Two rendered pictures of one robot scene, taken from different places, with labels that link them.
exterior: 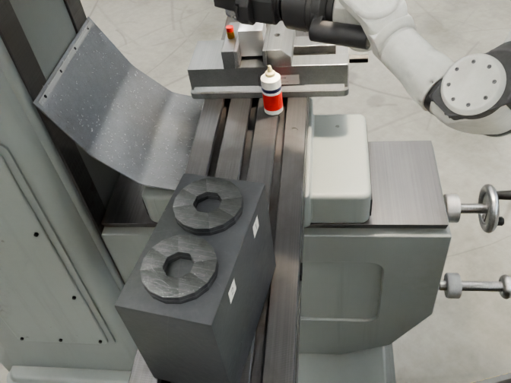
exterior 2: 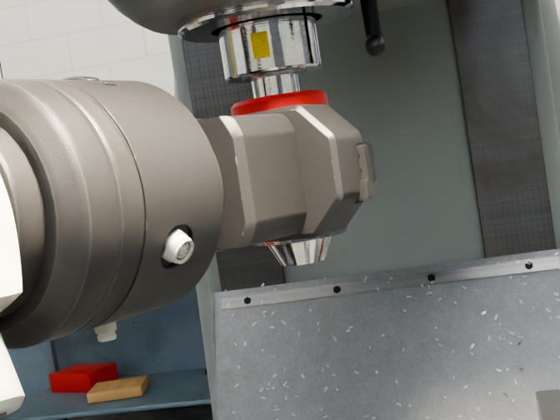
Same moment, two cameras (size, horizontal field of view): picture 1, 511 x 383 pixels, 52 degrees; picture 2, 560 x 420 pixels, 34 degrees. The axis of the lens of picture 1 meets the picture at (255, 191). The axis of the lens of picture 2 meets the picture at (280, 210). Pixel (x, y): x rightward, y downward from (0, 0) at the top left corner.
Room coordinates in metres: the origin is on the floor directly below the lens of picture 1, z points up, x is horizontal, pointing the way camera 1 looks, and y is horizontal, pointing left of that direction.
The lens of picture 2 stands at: (0.90, -0.46, 1.24)
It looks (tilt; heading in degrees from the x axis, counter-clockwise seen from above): 3 degrees down; 90
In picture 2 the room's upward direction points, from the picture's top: 9 degrees counter-clockwise
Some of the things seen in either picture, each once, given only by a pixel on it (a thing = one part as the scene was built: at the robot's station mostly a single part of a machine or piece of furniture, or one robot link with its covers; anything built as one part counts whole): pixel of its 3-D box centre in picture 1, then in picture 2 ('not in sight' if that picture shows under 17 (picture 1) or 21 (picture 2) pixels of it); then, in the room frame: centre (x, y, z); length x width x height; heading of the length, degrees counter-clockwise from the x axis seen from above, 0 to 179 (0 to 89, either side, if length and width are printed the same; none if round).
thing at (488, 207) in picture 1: (472, 208); not in sight; (0.80, -0.51, 0.67); 0.16 x 0.12 x 0.12; 78
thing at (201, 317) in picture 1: (207, 279); not in sight; (0.42, 0.08, 1.07); 0.22 x 0.12 x 0.20; 158
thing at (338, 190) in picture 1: (258, 162); not in sight; (0.90, -0.02, 0.83); 0.50 x 0.35 x 0.12; 78
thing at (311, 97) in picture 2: not in sight; (279, 107); (0.90, -0.02, 1.26); 0.05 x 0.05 x 0.01
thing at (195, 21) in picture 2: not in sight; (265, 17); (0.90, -0.02, 1.31); 0.09 x 0.09 x 0.01
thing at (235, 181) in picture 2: (283, 1); (165, 197); (0.85, -0.10, 1.23); 0.13 x 0.12 x 0.10; 146
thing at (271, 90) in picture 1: (271, 88); not in sight; (0.90, -0.06, 1.02); 0.04 x 0.04 x 0.11
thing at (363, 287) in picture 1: (280, 256); not in sight; (0.90, -0.04, 0.47); 0.80 x 0.30 x 0.60; 78
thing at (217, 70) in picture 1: (268, 57); not in sight; (1.02, -0.07, 1.02); 0.35 x 0.15 x 0.11; 77
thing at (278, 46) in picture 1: (279, 42); not in sight; (1.02, -0.10, 1.06); 0.12 x 0.06 x 0.04; 167
